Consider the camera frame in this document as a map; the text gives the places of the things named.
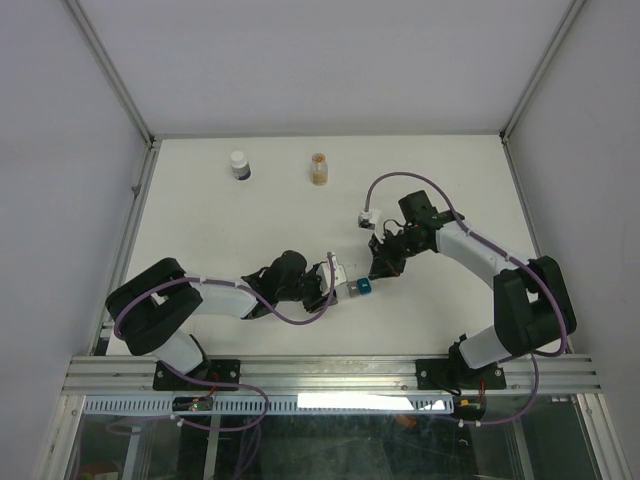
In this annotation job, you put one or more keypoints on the weekly pill organizer strip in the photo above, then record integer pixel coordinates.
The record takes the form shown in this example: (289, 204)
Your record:
(353, 288)

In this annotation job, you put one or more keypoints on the white pill bottle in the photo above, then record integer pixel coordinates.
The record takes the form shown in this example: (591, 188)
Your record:
(240, 165)

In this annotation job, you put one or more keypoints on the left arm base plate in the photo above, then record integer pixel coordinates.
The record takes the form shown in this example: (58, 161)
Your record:
(214, 373)

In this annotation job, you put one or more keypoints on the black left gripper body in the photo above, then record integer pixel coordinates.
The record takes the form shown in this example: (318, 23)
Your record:
(311, 290)

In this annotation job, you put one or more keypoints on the white slotted cable duct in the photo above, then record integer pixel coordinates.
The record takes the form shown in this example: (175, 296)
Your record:
(303, 403)

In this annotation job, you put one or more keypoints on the clear bottle gold cap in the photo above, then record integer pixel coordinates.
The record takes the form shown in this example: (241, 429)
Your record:
(319, 170)

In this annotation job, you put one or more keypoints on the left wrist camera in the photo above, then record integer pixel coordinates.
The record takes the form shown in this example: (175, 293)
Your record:
(332, 272)

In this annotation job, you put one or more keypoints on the aluminium mounting rail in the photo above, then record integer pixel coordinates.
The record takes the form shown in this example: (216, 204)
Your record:
(289, 375)

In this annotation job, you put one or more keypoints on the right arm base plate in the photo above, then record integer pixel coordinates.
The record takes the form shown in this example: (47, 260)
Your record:
(453, 376)

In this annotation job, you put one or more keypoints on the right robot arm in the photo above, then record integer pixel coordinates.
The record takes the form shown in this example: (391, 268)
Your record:
(531, 304)

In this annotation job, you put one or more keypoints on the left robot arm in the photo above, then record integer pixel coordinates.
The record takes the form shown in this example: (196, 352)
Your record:
(150, 310)

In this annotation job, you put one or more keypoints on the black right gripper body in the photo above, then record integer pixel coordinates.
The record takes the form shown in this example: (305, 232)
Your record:
(401, 245)

